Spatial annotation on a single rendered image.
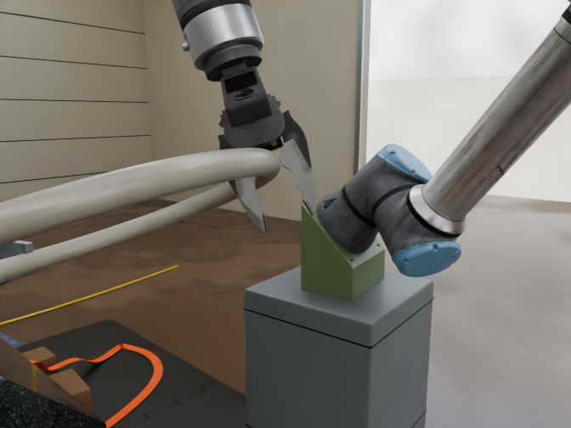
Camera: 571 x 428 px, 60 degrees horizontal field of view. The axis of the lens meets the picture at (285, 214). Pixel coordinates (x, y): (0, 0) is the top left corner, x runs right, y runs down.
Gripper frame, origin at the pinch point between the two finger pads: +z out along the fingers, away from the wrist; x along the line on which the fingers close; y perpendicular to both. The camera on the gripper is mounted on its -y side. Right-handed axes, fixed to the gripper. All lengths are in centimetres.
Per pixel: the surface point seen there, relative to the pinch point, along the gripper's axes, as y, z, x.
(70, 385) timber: 158, 40, 119
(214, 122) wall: 626, -152, 65
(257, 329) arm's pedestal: 79, 28, 20
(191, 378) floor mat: 191, 62, 77
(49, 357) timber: 188, 28, 140
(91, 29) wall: 612, -326, 180
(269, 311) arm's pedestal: 75, 23, 15
